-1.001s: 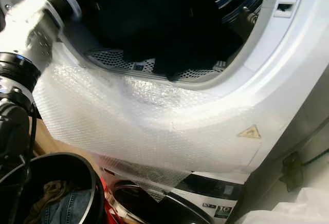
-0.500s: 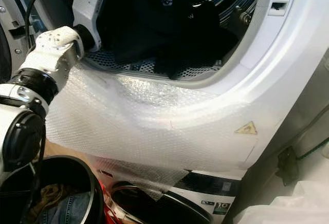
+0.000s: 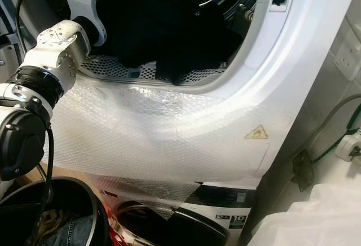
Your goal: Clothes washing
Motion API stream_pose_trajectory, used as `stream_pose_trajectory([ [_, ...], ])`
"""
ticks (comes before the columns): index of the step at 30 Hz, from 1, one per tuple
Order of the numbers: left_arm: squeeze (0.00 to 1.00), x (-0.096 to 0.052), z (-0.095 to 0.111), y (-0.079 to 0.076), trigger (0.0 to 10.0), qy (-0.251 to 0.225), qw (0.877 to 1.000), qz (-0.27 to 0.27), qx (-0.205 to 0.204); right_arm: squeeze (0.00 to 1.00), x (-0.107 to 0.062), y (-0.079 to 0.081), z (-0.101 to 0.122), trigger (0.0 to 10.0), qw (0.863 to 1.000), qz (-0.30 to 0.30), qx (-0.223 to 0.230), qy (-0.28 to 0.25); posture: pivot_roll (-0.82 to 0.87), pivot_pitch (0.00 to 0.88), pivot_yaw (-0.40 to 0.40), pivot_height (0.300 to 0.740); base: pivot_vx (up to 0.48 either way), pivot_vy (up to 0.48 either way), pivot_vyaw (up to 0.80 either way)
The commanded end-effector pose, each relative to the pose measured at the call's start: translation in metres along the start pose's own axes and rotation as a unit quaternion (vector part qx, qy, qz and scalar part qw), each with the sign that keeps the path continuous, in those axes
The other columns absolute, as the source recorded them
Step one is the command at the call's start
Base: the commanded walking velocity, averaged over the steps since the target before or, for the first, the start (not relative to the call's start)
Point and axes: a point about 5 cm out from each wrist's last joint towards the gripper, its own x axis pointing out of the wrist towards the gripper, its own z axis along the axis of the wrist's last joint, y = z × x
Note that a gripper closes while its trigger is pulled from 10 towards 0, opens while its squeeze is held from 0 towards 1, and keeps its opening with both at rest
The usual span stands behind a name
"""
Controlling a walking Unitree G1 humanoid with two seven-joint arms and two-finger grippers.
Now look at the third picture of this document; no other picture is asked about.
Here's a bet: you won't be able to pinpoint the yellow triangle warning sticker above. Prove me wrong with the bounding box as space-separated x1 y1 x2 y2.
244 125 269 140

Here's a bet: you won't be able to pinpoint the white washing machine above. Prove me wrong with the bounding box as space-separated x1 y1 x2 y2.
85 175 260 246

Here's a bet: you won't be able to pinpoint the white wall socket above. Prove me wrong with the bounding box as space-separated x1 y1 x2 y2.
333 43 361 82

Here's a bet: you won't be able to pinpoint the clear bubble wrap sheet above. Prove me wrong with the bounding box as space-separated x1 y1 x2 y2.
42 77 270 218

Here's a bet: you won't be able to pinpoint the grey open dryer door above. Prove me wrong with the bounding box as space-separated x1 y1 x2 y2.
0 0 29 83

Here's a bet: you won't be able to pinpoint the white plug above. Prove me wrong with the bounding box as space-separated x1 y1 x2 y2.
336 132 361 162

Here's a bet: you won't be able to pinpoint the black metal bracket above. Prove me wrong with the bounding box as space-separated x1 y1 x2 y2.
292 149 316 191

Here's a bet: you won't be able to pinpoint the white tumble dryer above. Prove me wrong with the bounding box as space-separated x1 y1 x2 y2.
34 0 361 182

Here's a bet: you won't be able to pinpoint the perforated metal lint filter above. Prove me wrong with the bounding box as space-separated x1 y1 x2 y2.
79 55 226 85

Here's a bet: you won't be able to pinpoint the blue denim jeans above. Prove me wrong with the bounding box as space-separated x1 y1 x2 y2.
42 215 94 246

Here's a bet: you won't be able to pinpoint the white plastic bag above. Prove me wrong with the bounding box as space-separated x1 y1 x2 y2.
248 184 361 246

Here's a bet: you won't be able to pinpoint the black laundry basket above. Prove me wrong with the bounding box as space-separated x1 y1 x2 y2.
0 177 111 246

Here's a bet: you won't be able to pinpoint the round dark washer door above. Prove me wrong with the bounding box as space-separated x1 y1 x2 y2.
110 204 229 246

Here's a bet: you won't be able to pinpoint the brown cloth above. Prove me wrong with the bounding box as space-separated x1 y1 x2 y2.
34 212 60 241

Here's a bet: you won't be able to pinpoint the grey cable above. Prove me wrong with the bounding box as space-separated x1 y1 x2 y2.
293 93 361 156

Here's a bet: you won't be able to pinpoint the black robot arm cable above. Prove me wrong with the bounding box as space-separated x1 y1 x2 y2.
34 123 55 246
14 0 68 69

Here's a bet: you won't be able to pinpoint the green cable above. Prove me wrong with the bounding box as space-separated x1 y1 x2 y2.
313 102 361 163

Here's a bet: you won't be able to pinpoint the black clothes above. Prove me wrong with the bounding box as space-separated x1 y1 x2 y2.
96 0 243 83

